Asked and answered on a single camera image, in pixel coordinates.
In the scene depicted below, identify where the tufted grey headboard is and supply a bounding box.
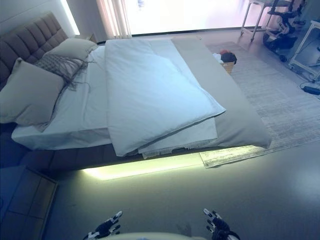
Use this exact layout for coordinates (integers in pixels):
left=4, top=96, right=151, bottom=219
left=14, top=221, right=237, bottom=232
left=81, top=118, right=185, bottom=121
left=0, top=11, right=69, bottom=89

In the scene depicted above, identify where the wicker laundry basket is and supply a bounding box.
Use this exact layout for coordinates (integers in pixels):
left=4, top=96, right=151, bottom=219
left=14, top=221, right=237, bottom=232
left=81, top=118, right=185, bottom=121
left=219, top=61, right=237, bottom=75

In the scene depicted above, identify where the grey fringed knit cushion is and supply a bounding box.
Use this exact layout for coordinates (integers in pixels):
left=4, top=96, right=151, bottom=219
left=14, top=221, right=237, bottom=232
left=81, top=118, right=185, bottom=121
left=33, top=53, right=91, bottom=92

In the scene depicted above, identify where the light grey rug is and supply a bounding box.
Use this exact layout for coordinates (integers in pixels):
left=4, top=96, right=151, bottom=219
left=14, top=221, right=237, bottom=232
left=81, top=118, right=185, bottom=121
left=199, top=41, right=320, bottom=170

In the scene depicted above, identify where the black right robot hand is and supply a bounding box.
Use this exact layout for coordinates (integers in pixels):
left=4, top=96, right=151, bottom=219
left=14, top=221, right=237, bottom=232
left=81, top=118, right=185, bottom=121
left=202, top=208, right=241, bottom=240

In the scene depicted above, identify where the white duvet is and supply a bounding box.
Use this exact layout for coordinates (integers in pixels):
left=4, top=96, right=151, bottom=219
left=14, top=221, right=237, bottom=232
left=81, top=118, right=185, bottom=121
left=104, top=37, right=227, bottom=158

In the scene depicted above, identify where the black power adapter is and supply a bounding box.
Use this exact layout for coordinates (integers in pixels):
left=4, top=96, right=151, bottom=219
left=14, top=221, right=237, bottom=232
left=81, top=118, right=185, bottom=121
left=302, top=85, right=320, bottom=96

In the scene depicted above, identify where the large beige pillow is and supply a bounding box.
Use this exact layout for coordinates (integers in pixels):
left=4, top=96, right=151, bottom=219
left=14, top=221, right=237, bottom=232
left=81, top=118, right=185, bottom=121
left=0, top=57, right=66, bottom=126

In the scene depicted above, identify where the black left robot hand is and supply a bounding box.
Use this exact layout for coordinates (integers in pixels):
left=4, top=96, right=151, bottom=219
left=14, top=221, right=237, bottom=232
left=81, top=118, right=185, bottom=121
left=87, top=210, right=124, bottom=240

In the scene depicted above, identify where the dark brown bed frame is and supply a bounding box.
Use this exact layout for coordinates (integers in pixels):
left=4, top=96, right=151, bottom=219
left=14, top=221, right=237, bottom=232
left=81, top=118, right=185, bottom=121
left=0, top=121, right=201, bottom=181

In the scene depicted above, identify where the vertical wall light strip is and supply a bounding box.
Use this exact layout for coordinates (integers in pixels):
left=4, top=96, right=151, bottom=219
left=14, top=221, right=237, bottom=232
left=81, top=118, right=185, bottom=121
left=59, top=0, right=81, bottom=36

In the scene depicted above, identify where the light wooden nightstand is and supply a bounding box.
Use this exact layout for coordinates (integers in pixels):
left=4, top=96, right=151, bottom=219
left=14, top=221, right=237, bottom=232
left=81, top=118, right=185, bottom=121
left=79, top=33, right=97, bottom=45

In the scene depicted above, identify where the white metal cart frame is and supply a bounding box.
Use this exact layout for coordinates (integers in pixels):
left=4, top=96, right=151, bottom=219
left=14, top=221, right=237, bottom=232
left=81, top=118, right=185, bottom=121
left=240, top=0, right=269, bottom=42

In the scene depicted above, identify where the black garment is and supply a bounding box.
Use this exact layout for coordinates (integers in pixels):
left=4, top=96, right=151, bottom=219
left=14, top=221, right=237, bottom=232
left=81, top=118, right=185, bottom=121
left=219, top=52, right=238, bottom=64

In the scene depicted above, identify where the small beige pillow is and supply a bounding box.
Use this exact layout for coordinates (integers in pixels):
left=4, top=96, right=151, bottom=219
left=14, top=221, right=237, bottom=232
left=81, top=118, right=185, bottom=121
left=44, top=37, right=99, bottom=61

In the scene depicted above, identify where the white metal rack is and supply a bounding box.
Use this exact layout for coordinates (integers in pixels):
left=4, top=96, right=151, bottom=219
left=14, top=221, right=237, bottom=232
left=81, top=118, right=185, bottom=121
left=288, top=19, right=320, bottom=82

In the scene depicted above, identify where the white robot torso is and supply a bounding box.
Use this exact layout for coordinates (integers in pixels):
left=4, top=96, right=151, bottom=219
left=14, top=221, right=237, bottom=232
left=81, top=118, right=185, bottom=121
left=109, top=230, right=201, bottom=240

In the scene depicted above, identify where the striped sheer curtain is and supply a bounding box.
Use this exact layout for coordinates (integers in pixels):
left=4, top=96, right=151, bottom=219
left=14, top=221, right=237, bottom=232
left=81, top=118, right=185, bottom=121
left=96, top=0, right=132, bottom=38

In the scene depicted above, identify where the dark wooden nightstand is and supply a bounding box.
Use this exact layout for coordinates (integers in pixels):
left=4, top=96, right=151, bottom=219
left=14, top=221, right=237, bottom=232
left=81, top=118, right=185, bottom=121
left=0, top=164, right=59, bottom=240

